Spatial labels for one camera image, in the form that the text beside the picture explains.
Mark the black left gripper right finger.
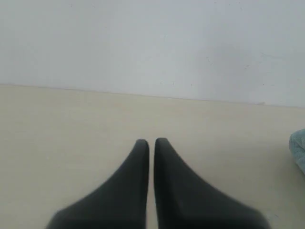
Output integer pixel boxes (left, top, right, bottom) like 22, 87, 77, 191
153, 138, 271, 229

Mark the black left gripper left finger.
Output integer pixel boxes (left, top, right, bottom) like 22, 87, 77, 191
47, 139, 149, 229

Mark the light blue terry towel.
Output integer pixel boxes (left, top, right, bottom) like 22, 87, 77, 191
289, 129, 305, 174

